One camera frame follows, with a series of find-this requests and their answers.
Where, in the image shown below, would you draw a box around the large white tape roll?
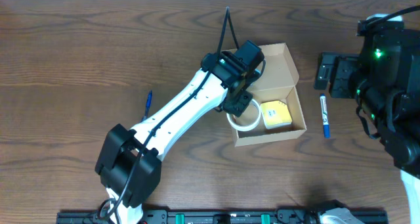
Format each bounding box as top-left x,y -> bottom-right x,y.
226,99 -> 262,132

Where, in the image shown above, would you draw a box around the blue white marker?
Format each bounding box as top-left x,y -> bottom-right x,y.
320,93 -> 330,138

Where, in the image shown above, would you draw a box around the cardboard box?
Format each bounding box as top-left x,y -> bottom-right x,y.
232,43 -> 306,147

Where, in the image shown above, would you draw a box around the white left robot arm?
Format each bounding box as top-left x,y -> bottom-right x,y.
94,50 -> 266,223

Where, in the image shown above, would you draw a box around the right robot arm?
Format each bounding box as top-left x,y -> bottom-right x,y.
314,11 -> 419,223

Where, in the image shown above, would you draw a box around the yellow sticky note pad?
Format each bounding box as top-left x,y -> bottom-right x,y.
261,101 -> 293,129

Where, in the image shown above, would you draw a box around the blue ballpoint pen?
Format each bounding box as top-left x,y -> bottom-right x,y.
141,90 -> 152,122

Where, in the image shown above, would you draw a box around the black mounting rail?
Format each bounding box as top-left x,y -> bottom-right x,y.
55,200 -> 389,224

